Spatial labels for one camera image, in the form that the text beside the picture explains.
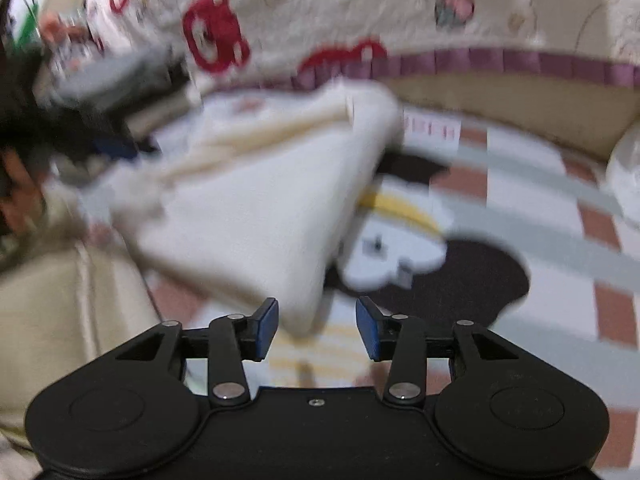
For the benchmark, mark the white red bear print quilt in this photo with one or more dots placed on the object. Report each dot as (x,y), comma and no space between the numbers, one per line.
(350,5)

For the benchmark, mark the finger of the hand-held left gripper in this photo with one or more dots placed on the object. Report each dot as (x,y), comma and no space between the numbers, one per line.
(115,149)

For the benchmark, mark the beige fleece garment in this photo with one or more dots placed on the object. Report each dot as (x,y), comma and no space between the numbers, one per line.
(60,320)

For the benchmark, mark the checkered cartoon bed mat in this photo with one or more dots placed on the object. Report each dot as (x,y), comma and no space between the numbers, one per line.
(525,200)

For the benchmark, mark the beige padded bed bumper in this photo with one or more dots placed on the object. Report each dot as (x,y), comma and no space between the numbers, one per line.
(525,105)

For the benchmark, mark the light grey folded garment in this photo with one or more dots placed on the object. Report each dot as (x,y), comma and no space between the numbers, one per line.
(115,72)

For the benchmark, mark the person's left hand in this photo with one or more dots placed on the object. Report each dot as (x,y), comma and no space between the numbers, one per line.
(22,195)

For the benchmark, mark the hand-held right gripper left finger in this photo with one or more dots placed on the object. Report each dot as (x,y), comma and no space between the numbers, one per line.
(267,330)

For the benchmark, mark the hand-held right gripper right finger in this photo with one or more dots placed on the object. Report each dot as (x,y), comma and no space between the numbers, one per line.
(367,330)

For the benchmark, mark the white knit sweater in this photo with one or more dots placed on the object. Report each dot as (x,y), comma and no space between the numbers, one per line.
(250,210)

